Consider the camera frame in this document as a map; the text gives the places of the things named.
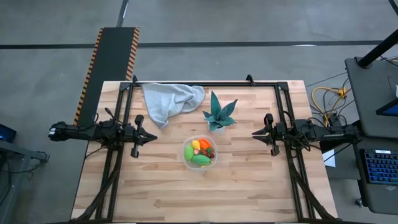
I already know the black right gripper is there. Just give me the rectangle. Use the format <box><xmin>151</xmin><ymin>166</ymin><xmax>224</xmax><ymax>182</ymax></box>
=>
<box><xmin>251</xmin><ymin>113</ymin><xmax>285</xmax><ymax>157</ymax></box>

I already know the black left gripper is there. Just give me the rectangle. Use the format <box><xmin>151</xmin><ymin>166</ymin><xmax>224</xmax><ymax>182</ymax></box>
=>
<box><xmin>124</xmin><ymin>114</ymin><xmax>158</xmax><ymax>158</ymax></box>

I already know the light green toy fruit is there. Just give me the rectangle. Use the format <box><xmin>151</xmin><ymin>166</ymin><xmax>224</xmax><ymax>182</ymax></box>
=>
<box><xmin>184</xmin><ymin>144</ymin><xmax>195</xmax><ymax>161</ymax></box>

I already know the orange toy carrot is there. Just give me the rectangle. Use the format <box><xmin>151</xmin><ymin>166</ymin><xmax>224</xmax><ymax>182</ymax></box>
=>
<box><xmin>198</xmin><ymin>138</ymin><xmax>213</xmax><ymax>151</ymax></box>

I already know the green toy pepper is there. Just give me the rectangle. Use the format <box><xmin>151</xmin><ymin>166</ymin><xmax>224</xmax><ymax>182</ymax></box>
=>
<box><xmin>191</xmin><ymin>154</ymin><xmax>212</xmax><ymax>166</ymax></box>

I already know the clear plastic tupperware container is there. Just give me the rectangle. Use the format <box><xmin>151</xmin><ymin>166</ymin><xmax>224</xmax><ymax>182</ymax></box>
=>
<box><xmin>182</xmin><ymin>134</ymin><xmax>218</xmax><ymax>172</ymax></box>

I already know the light grey waffle towel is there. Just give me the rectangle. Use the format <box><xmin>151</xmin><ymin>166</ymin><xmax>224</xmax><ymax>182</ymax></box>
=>
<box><xmin>142</xmin><ymin>82</ymin><xmax>206</xmax><ymax>129</ymax></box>

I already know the white plant pot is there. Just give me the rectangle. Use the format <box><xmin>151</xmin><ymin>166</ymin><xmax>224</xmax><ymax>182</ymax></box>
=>
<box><xmin>207</xmin><ymin>123</ymin><xmax>226</xmax><ymax>135</ymax></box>

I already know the artificial green snake plant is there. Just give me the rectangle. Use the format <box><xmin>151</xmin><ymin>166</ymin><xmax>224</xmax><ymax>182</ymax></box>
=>
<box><xmin>202</xmin><ymin>90</ymin><xmax>239</xmax><ymax>132</ymax></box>

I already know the white paper sheet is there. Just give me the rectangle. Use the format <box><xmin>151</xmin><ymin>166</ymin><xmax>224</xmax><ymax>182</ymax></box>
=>
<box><xmin>322</xmin><ymin>149</ymin><xmax>336</xmax><ymax>168</ymax></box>

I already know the black hazard-striped floor mat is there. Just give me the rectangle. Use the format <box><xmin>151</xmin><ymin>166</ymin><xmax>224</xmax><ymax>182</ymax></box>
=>
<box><xmin>73</xmin><ymin>27</ymin><xmax>140</xmax><ymax>127</ymax></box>

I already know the grey desk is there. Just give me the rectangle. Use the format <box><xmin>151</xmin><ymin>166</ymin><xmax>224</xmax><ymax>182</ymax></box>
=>
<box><xmin>344</xmin><ymin>57</ymin><xmax>398</xmax><ymax>216</ymax></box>

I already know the grey metal stand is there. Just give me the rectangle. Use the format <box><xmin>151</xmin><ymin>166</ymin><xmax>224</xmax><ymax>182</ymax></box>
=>
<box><xmin>0</xmin><ymin>139</ymin><xmax>50</xmax><ymax>224</ymax></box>

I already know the backlit computer keyboard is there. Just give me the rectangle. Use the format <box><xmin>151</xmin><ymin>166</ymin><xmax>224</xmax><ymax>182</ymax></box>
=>
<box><xmin>359</xmin><ymin>148</ymin><xmax>398</xmax><ymax>185</ymax></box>

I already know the laptop with blue screen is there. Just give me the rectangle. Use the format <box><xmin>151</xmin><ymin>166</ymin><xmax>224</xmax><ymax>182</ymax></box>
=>
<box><xmin>375</xmin><ymin>98</ymin><xmax>398</xmax><ymax>118</ymax></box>

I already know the blue-lit black device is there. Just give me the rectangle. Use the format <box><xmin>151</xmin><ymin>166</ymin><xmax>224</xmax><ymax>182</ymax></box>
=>
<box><xmin>0</xmin><ymin>123</ymin><xmax>17</xmax><ymax>144</ymax></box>

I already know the black pole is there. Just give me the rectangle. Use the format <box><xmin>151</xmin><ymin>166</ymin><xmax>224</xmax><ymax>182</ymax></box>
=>
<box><xmin>357</xmin><ymin>29</ymin><xmax>398</xmax><ymax>68</ymax></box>

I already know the black metal table frame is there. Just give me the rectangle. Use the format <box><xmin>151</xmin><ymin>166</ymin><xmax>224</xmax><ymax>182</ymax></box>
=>
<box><xmin>73</xmin><ymin>74</ymin><xmax>338</xmax><ymax>223</ymax></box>

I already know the yellow floor cable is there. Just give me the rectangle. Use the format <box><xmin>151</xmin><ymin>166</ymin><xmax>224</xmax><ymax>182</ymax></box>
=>
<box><xmin>312</xmin><ymin>86</ymin><xmax>348</xmax><ymax>128</ymax></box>

